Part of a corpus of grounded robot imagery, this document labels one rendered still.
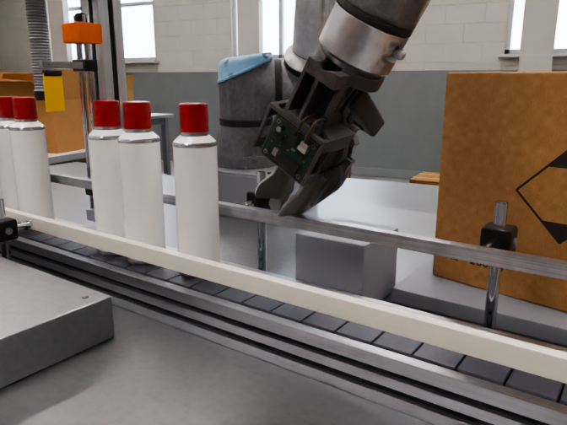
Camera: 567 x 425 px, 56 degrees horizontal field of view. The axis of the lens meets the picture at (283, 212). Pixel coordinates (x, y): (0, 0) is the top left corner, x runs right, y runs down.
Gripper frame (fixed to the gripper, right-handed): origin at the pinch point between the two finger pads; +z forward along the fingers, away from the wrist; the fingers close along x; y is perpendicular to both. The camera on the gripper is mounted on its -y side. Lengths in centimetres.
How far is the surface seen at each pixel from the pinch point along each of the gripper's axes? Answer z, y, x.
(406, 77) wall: 115, -523, -163
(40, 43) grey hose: 10, -6, -57
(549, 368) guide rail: -11.7, 10.4, 29.1
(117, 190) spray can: 9.9, 6.3, -19.8
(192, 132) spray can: -4.1, 5.5, -12.2
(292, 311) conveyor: 2.8, 8.8, 9.6
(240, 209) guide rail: 2.3, 2.0, -4.3
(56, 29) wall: 311, -442, -636
